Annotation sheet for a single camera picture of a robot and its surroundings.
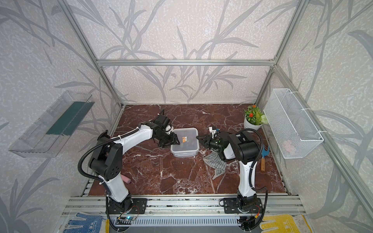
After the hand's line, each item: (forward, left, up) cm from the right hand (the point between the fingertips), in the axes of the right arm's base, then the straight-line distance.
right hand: (196, 139), depth 92 cm
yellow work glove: (-44, -42, -6) cm, 61 cm away
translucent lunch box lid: (0, +6, +2) cm, 6 cm away
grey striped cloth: (-12, -11, -5) cm, 17 cm away
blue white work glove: (-43, +50, -5) cm, 66 cm away
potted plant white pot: (+9, -35, +2) cm, 36 cm away
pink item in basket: (-13, -48, +13) cm, 51 cm away
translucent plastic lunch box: (-11, +6, -1) cm, 12 cm away
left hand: (-4, +12, 0) cm, 13 cm away
